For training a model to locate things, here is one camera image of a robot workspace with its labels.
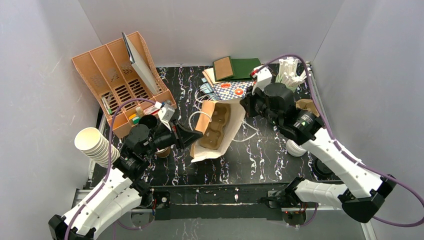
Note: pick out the white board in organizer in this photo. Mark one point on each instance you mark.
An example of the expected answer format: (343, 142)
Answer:
(142, 68)

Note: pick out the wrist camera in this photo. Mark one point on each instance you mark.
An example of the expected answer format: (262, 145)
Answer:
(263, 79)
(166, 113)

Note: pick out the orange plastic desk organizer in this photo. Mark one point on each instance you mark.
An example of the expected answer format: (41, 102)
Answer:
(107, 72)

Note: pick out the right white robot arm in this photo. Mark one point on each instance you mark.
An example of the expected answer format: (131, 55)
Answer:
(361, 193)

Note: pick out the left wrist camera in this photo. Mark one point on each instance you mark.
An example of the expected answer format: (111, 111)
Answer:
(166, 113)

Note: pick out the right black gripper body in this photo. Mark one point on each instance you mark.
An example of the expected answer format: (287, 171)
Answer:
(251, 104)

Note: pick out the green cup with straws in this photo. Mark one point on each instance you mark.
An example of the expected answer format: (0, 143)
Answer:
(287, 73)

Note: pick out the stack of pulp cup carriers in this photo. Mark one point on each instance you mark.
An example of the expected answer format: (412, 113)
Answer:
(307, 104)

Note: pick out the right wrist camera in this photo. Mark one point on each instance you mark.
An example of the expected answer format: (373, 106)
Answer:
(263, 79)

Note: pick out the blue checkered paper bag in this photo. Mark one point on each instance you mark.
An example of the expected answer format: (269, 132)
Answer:
(225, 90)

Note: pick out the red white card box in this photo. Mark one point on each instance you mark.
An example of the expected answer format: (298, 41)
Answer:
(151, 110)

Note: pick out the brown paper coffee cup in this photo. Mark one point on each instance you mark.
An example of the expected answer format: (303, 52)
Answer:
(163, 153)

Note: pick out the stack of white paper cups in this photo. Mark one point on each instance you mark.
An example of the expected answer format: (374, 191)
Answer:
(94, 145)

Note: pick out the single pulp cup carrier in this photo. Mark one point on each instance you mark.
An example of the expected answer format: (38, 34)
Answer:
(214, 134)

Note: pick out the green paper bag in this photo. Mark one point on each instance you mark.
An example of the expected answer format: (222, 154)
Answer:
(234, 69)

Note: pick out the kraft paper takeout bag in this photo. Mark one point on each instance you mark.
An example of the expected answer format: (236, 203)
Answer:
(236, 117)

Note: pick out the green pen in organizer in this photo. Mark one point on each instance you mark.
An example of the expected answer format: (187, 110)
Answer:
(106, 105)

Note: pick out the stack of white cup lids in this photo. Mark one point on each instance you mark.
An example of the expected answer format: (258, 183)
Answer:
(294, 149)

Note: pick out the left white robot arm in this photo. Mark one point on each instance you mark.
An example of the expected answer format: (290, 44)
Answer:
(122, 190)

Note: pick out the black cup lid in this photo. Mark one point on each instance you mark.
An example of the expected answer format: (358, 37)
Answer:
(320, 169)

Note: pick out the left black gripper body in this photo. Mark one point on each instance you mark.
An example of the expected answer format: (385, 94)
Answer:
(178, 136)

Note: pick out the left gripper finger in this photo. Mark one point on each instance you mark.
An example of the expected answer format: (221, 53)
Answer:
(186, 134)
(184, 143)

